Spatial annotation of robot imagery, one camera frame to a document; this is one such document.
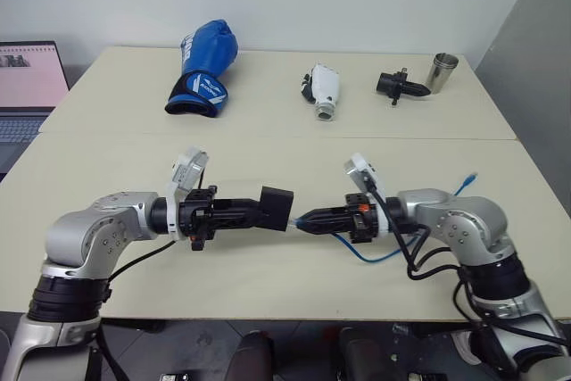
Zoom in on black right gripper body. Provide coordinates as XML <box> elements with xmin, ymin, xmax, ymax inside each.
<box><xmin>343</xmin><ymin>193</ymin><xmax>381</xmax><ymax>245</ymax></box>

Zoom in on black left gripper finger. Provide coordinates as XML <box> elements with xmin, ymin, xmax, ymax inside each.
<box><xmin>214</xmin><ymin>213</ymin><xmax>265</xmax><ymax>230</ymax></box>
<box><xmin>214</xmin><ymin>196</ymin><xmax>264</xmax><ymax>215</ymax></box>

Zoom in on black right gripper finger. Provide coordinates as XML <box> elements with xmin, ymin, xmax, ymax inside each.
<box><xmin>306</xmin><ymin>206</ymin><xmax>347</xmax><ymax>222</ymax></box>
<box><xmin>297</xmin><ymin>219</ymin><xmax>347</xmax><ymax>236</ymax></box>

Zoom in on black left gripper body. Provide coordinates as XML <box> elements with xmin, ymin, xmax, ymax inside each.
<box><xmin>178</xmin><ymin>184</ymin><xmax>219</xmax><ymax>253</ymax></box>

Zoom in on blue Ethernet cable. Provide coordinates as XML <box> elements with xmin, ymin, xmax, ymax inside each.
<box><xmin>288</xmin><ymin>171</ymin><xmax>480</xmax><ymax>265</ymax></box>

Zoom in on small black box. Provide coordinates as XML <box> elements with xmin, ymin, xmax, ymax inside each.
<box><xmin>258</xmin><ymin>185</ymin><xmax>295</xmax><ymax>234</ymax></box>

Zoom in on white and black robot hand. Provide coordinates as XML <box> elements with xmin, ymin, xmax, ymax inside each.
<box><xmin>299</xmin><ymin>62</ymin><xmax>343</xmax><ymax>123</ymax></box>

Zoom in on black plastic adapter part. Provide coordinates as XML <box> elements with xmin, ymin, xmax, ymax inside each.
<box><xmin>376</xmin><ymin>67</ymin><xmax>432</xmax><ymax>107</ymax></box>

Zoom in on blue boxing glove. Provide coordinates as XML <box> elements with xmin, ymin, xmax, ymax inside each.
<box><xmin>163</xmin><ymin>19</ymin><xmax>240</xmax><ymax>119</ymax></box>

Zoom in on stainless steel cup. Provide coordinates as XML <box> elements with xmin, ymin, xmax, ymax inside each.
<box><xmin>424</xmin><ymin>52</ymin><xmax>460</xmax><ymax>95</ymax></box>

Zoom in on open grey laptop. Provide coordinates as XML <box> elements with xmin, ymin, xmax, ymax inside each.
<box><xmin>0</xmin><ymin>40</ymin><xmax>70</xmax><ymax>178</ymax></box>

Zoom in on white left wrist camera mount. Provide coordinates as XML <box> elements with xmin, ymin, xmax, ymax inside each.
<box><xmin>165</xmin><ymin>145</ymin><xmax>211</xmax><ymax>242</ymax></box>

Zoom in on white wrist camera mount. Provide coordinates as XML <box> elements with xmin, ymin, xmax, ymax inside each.
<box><xmin>343</xmin><ymin>153</ymin><xmax>394</xmax><ymax>240</ymax></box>
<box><xmin>165</xmin><ymin>145</ymin><xmax>211</xmax><ymax>242</ymax></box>

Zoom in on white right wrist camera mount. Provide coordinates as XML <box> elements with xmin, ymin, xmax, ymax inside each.
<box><xmin>343</xmin><ymin>153</ymin><xmax>394</xmax><ymax>240</ymax></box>

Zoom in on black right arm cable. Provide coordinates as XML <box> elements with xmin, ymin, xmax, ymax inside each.
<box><xmin>364</xmin><ymin>177</ymin><xmax>494</xmax><ymax>325</ymax></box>

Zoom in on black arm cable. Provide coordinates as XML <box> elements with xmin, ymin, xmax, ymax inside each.
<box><xmin>108</xmin><ymin>239</ymin><xmax>176</xmax><ymax>285</ymax></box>
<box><xmin>364</xmin><ymin>177</ymin><xmax>494</xmax><ymax>325</ymax></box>

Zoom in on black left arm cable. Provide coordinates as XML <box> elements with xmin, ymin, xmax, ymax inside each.
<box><xmin>108</xmin><ymin>239</ymin><xmax>176</xmax><ymax>285</ymax></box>

